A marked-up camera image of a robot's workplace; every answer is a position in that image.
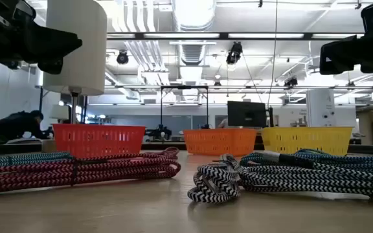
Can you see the black computer monitor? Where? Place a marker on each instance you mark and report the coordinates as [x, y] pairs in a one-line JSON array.
[[246, 114]]

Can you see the white cylindrical table lamp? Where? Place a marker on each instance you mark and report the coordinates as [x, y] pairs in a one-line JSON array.
[[76, 48]]

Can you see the grey utensils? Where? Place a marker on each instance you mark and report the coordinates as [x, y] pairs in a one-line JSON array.
[[303, 181]]

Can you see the black overhead beam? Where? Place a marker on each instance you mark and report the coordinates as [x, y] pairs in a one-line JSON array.
[[222, 36]]

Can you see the background black robot arm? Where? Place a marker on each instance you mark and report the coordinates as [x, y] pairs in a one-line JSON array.
[[159, 132]]

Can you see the person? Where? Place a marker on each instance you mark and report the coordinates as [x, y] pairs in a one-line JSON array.
[[18, 124]]

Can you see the red plastic basket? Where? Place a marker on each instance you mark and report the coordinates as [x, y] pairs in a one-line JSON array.
[[99, 140]]

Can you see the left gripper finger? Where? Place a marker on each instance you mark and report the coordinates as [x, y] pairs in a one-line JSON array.
[[53, 43], [50, 67]]

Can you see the black ceiling spotlight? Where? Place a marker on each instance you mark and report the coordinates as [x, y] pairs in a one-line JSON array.
[[234, 53], [290, 82], [122, 57]]

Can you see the black metal stand frame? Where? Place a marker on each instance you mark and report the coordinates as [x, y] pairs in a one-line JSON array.
[[184, 87]]

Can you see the white column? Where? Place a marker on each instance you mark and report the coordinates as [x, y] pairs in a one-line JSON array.
[[321, 108]]

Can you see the orange plastic basket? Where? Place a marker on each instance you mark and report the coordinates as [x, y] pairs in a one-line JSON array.
[[220, 142]]

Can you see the yellow plastic basket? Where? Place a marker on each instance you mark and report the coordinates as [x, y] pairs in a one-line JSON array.
[[306, 139]]

